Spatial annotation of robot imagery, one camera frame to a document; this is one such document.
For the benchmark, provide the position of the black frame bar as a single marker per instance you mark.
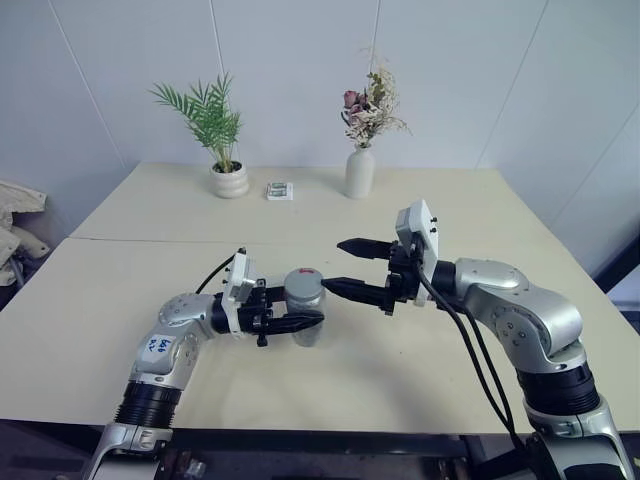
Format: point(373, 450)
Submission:
point(617, 270)

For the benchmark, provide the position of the black table frame rail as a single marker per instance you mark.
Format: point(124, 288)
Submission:
point(325, 439)

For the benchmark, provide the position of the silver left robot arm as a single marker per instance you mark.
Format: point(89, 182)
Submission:
point(165, 372)

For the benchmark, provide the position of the small white green box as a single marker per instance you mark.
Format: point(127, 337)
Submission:
point(279, 191)

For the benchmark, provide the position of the green palm plant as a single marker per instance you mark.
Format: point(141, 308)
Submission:
point(212, 117)

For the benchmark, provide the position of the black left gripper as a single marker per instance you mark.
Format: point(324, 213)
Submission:
point(252, 319)

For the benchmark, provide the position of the white ceramic vase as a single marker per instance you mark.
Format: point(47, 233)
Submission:
point(360, 175)

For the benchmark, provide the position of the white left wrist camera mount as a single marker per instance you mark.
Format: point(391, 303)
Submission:
point(239, 277)

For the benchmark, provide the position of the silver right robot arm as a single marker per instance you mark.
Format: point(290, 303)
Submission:
point(530, 320)

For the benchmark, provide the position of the beige cloth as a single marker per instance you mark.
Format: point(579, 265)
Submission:
point(15, 220)

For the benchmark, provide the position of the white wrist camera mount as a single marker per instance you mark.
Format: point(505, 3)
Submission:
point(422, 225)
point(239, 277)

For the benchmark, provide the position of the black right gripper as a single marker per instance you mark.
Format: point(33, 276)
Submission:
point(402, 280)

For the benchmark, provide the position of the white handwritten label sticker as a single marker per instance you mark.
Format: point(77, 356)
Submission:
point(158, 345)

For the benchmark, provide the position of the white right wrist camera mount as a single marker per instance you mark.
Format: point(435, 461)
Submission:
point(422, 225)

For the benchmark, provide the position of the dried flower bouquet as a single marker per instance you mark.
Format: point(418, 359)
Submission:
point(372, 112)

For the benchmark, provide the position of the clear glass jar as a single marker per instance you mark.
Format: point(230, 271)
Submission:
point(311, 306)

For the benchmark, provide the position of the white ribbed plant pot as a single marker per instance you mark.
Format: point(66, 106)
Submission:
point(229, 182)

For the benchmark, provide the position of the grey jar lid red mark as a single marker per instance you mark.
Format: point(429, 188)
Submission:
point(302, 285)

